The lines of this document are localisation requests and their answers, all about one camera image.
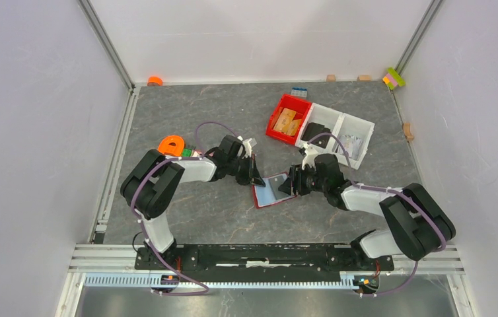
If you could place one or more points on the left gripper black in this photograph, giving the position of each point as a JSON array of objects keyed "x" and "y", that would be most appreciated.
[{"x": 255, "y": 178}]

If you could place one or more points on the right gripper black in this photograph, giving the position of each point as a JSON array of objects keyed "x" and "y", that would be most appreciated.
[{"x": 296, "y": 175}]

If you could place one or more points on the grey credit card gold chip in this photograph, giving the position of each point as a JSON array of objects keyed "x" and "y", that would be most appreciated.
[{"x": 274, "y": 183}]

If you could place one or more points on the red leather card holder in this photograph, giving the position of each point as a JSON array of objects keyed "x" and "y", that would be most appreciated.
[{"x": 268, "y": 195}]

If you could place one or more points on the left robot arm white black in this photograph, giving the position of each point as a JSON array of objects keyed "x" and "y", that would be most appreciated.
[{"x": 151, "y": 185}]

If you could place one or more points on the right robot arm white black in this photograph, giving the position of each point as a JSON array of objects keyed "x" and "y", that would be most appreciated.
[{"x": 416, "y": 223}]

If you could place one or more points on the black cards in white bin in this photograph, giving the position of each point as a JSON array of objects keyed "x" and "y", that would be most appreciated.
[{"x": 314, "y": 129}]

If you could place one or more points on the silver cards in white bin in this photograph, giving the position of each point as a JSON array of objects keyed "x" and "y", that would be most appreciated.
[{"x": 352, "y": 145}]

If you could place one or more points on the white divided plastic bin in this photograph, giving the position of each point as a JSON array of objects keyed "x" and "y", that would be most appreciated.
[{"x": 340, "y": 124}]

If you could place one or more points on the green toy brick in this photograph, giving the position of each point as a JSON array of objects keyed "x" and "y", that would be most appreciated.
[{"x": 187, "y": 153}]

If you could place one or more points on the red plastic bin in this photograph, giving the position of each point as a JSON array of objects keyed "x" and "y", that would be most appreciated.
[{"x": 300, "y": 105}]

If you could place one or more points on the blue white small block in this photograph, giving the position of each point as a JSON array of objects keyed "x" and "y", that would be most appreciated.
[{"x": 299, "y": 92}]

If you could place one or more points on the wooden piece right edge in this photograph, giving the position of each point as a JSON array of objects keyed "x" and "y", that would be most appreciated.
[{"x": 406, "y": 127}]

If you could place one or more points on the small orange cap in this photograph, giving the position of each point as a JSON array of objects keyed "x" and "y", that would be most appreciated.
[{"x": 154, "y": 81}]

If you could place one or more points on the colourful toy brick stack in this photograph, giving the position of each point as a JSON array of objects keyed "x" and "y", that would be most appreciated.
[{"x": 392, "y": 79}]

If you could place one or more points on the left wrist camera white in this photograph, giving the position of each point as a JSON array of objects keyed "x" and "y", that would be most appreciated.
[{"x": 247, "y": 146}]

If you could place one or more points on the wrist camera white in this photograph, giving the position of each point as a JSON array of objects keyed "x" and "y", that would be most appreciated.
[
  {"x": 247, "y": 146},
  {"x": 309, "y": 154}
]

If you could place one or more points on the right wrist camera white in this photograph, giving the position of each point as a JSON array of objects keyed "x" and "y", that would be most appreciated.
[{"x": 309, "y": 154}]

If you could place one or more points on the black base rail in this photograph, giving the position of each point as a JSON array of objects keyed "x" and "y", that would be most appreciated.
[{"x": 333, "y": 257}]

